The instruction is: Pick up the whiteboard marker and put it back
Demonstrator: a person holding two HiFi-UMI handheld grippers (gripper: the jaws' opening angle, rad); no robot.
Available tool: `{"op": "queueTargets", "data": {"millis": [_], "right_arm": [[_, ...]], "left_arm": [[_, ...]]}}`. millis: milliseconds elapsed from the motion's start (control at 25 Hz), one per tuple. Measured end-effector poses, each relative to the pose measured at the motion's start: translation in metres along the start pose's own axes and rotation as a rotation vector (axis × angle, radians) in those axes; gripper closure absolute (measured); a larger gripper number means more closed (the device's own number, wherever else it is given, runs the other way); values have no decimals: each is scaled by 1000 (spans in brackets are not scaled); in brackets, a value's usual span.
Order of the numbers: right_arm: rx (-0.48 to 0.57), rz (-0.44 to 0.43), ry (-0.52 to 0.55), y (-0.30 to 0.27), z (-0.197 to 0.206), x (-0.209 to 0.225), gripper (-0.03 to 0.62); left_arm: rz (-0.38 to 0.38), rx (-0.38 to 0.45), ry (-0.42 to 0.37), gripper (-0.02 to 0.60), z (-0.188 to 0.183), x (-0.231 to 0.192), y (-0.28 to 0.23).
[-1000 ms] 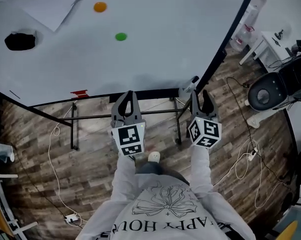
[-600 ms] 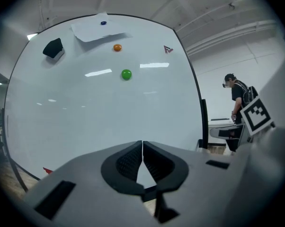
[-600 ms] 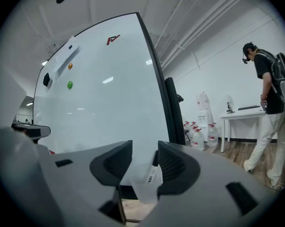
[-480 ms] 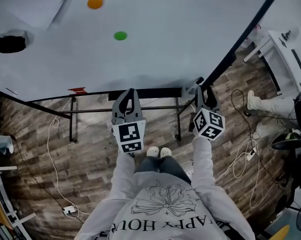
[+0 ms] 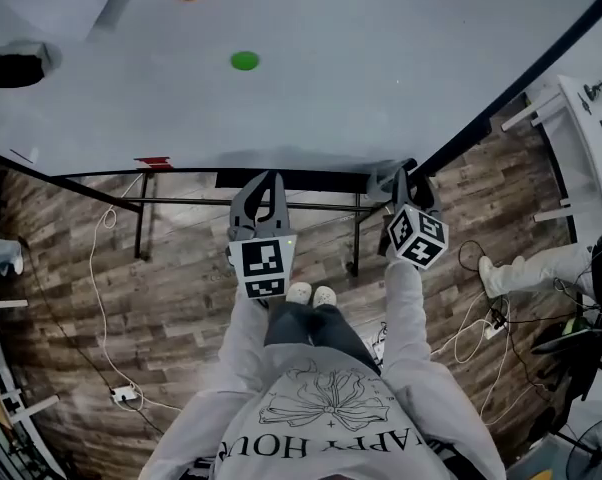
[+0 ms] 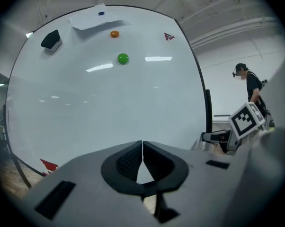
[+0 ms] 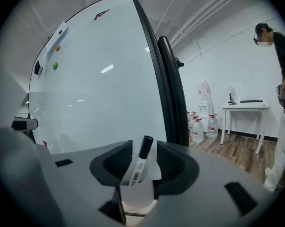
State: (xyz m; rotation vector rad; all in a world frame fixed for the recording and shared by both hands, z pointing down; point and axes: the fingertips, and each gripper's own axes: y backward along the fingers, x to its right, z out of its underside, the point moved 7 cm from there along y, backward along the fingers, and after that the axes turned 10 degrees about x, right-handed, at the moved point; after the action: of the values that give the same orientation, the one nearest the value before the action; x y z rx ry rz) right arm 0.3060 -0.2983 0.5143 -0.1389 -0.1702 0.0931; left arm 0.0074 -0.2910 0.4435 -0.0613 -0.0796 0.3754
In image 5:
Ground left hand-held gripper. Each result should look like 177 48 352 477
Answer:
225 170 298 300

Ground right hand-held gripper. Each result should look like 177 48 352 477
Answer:
365 166 450 271

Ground person's right forearm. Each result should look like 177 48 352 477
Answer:
380 260 432 369

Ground person's left forearm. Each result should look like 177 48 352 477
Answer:
215 282 282 399

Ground white magnetic whiteboard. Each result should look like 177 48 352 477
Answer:
0 0 602 204

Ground person's left white shoe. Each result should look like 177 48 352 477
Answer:
285 281 313 305

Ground person's white shoe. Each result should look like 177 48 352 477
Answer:
312 285 338 308
285 281 313 305

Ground person's right white shoe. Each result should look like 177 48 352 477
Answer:
312 285 338 308

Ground red striped label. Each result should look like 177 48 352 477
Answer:
133 156 174 171

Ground person's dark trouser legs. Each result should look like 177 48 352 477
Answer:
263 301 382 375

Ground green round magnet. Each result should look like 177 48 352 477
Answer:
230 50 261 72

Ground white table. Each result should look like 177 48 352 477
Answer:
500 72 602 224

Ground small black gadget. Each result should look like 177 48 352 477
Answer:
578 80 602 115

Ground black office chair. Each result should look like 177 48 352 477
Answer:
530 312 602 405

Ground person's white printed sweatshirt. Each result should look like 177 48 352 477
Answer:
138 342 507 480

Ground black standing fan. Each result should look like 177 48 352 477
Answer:
564 415 602 480

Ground black floor cable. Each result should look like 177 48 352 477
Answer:
18 237 167 435
457 239 585 390

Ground white floor cable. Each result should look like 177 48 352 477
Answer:
429 287 540 427
87 172 183 414

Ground white desk frame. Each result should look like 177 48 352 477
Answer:
0 267 65 480

